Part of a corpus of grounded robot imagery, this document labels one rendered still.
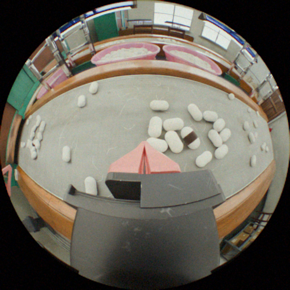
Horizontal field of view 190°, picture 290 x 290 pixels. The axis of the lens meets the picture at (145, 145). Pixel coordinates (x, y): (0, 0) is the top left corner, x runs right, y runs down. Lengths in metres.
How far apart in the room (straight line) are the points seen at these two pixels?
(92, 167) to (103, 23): 2.99
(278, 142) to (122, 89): 4.46
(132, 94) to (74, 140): 0.15
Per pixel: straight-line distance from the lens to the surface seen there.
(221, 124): 0.20
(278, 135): 4.45
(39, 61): 1.06
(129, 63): 0.27
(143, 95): 0.19
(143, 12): 5.19
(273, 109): 4.63
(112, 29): 2.91
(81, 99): 0.23
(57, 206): 0.25
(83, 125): 0.20
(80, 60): 0.66
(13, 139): 0.77
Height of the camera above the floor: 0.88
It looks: 76 degrees down
